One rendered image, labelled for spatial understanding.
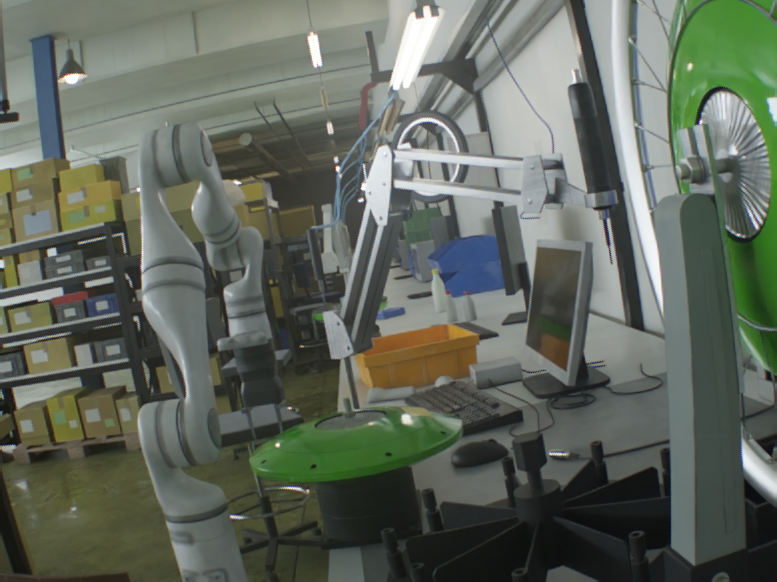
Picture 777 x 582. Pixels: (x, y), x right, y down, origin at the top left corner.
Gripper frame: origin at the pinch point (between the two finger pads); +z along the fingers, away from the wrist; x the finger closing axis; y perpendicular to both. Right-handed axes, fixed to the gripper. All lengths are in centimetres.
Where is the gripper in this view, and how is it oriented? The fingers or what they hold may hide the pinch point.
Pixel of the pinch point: (269, 439)
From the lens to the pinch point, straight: 156.5
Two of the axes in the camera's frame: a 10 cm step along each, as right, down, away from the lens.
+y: 1.0, -0.8, 9.9
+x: -9.8, 1.7, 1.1
